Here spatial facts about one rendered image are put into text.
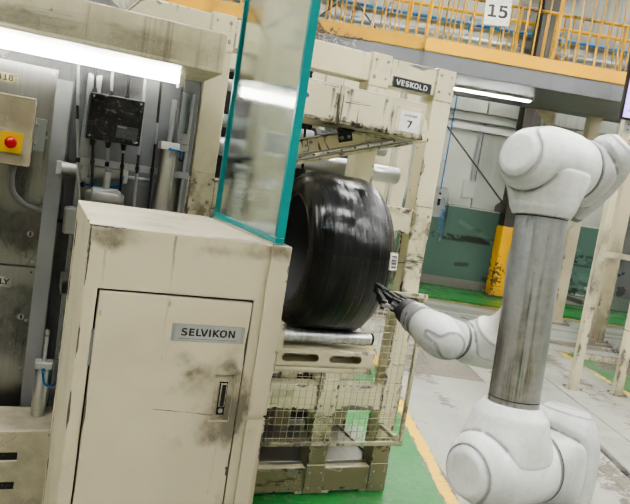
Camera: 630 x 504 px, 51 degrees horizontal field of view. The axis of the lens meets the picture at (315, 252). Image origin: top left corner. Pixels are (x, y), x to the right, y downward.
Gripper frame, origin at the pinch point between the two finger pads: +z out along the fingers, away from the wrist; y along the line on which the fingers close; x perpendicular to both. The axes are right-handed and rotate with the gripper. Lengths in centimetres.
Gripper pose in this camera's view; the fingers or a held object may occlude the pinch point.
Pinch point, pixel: (381, 290)
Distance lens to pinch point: 201.7
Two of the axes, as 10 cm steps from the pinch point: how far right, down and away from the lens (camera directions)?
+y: -9.2, -1.0, -3.9
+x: -2.0, 9.5, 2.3
